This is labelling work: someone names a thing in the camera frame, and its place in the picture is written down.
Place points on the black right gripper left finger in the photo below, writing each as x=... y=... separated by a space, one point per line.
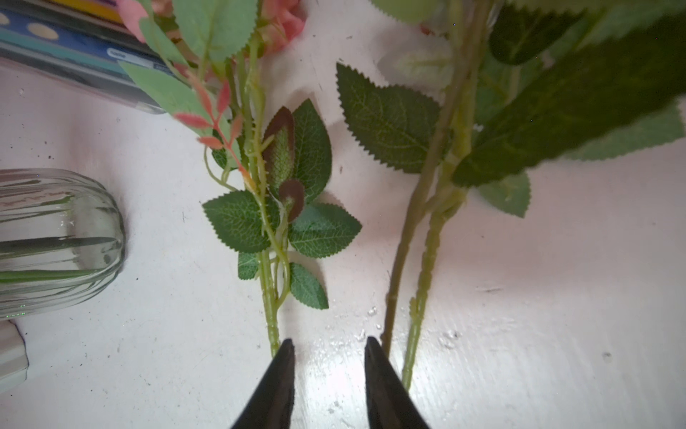
x=271 y=405

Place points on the clear pen holder jar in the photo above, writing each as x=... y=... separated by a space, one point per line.
x=78 y=43

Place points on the white ribbed ceramic vase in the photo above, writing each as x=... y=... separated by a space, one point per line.
x=14 y=361

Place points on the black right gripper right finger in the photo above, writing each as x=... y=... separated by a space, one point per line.
x=389 y=405

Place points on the pink peony flower branch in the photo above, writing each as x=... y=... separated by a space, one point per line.
x=375 y=115

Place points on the light pink rose stem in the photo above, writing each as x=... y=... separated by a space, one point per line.
x=550 y=77

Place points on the clear ribbed glass vase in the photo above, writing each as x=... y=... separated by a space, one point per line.
x=63 y=240

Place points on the pink peony pair white vase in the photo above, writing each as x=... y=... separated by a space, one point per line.
x=273 y=167

